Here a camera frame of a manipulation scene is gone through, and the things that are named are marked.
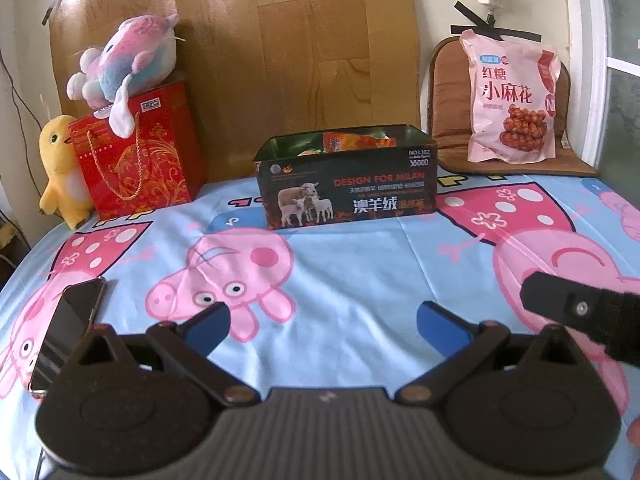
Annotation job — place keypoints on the yellow duck plush toy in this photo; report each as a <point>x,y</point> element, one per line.
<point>62,170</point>

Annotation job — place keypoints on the pink snack bag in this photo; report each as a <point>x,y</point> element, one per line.
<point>510,95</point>

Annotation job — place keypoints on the black sheep print box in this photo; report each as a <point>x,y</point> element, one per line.
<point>350,195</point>

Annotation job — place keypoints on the orange snack packet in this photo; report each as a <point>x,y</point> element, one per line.
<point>357,141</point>

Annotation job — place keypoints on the cartoon pig printed bedsheet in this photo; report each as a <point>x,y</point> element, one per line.
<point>350,270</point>

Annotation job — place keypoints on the white window frame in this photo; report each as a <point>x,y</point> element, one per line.
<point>590,60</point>

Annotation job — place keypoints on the short black tape strip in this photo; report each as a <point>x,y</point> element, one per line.
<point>475,14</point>

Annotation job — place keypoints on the black tape piece on headboard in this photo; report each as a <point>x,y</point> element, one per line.
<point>54,7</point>

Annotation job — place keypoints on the pink blue plush toy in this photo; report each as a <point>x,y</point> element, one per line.
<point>130,60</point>

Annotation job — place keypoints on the red gift bag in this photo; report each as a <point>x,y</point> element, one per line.
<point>145,160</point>

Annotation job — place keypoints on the black smartphone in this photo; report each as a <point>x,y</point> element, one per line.
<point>65,330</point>

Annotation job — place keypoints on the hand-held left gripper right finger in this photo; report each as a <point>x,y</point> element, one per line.
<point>440,325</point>

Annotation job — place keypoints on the long black tape strip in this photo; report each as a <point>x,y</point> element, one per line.
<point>520,36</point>

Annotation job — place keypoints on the brown seat cushion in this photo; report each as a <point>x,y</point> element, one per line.
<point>445,100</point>

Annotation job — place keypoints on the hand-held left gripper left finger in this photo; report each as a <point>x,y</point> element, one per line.
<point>210,325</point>

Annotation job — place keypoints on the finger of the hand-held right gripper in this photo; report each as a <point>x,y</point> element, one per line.
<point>555,297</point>

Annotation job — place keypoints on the wooden headboard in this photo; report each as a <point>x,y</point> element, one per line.
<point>300,60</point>

